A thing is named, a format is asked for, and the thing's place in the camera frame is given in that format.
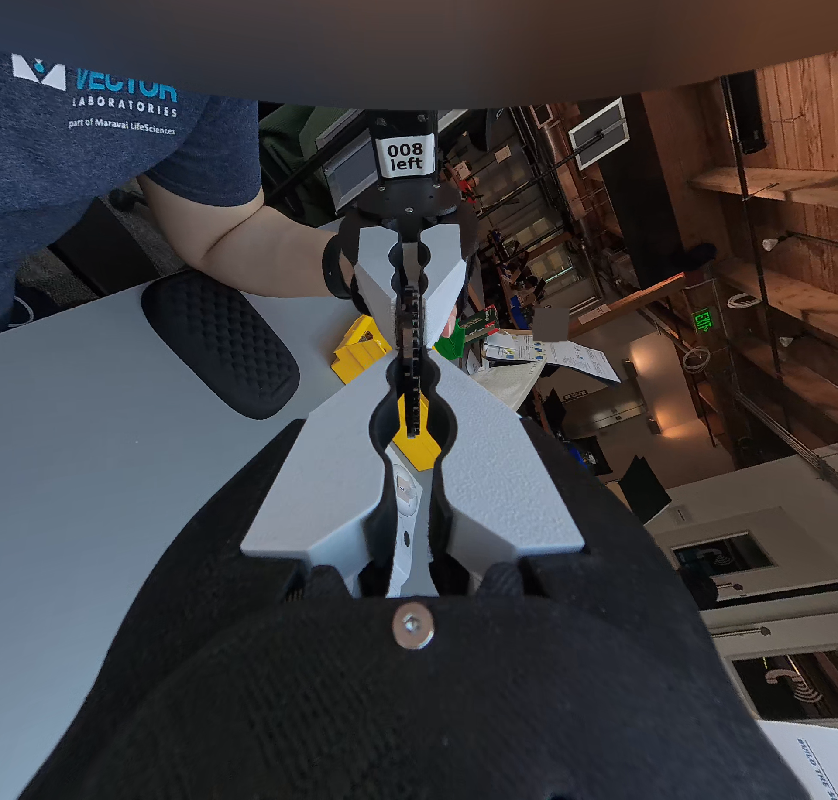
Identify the black round studded plate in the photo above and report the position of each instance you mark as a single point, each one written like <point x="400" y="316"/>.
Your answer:
<point x="411" y="355"/>

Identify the green exit sign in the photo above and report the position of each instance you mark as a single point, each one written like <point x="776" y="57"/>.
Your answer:
<point x="704" y="320"/>

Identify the white instruction sheet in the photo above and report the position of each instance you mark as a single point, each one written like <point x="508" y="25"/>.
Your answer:
<point x="576" y="358"/>

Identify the person's blue shirt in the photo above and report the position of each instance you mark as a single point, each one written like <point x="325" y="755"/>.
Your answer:
<point x="78" y="172"/>

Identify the yellow plastic bin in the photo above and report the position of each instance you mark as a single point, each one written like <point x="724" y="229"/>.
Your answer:
<point x="357" y="355"/>

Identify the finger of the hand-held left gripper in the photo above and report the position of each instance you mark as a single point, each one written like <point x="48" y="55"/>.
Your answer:
<point x="373" y="263"/>
<point x="445" y="263"/>

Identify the brick instruction booklet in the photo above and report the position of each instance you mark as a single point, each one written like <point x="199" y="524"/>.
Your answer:
<point x="805" y="761"/>

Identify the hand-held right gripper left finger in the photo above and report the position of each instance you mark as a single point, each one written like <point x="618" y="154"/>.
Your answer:
<point x="314" y="486"/>

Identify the black quilted wrist rest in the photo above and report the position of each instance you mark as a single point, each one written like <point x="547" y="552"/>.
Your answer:
<point x="222" y="348"/>

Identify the white desk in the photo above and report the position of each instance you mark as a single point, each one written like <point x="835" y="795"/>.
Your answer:
<point x="98" y="453"/>

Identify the white hanging panel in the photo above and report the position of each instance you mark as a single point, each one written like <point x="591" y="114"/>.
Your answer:
<point x="599" y="134"/>

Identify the black wristband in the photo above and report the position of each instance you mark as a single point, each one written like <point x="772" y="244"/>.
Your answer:
<point x="330" y="270"/>

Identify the black box with plant print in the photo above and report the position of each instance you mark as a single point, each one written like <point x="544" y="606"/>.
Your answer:
<point x="478" y="322"/>

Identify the round desk sticker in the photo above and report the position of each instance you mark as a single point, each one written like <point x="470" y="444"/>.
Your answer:
<point x="404" y="492"/>

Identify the person's left forearm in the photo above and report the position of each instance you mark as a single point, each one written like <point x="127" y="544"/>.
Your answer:
<point x="249" y="250"/>

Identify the person's left hand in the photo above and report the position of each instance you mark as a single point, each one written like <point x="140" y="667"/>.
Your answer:
<point x="450" y="325"/>

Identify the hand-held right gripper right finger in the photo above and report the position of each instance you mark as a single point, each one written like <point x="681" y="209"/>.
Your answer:
<point x="510" y="486"/>

